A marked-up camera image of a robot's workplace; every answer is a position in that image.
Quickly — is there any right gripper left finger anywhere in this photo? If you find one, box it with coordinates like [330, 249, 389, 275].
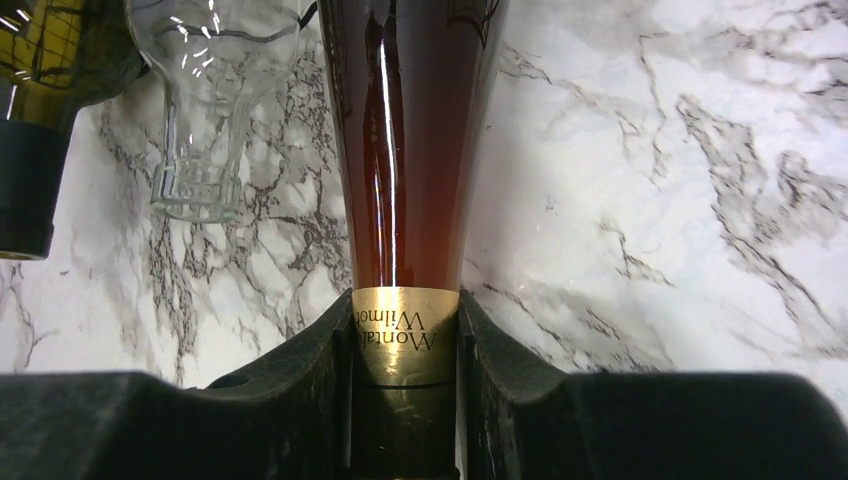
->
[1, 294, 351, 479]

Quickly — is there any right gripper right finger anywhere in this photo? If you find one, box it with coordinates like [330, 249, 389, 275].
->
[458, 291, 847, 479]

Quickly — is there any amber bottle gold cap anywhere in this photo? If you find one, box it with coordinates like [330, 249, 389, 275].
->
[318, 0, 509, 479]

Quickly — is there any clear glass bottle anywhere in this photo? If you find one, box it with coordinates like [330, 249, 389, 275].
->
[124, 0, 317, 223]

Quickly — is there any dark green wine bottle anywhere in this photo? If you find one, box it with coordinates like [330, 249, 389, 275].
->
[1, 0, 146, 260]

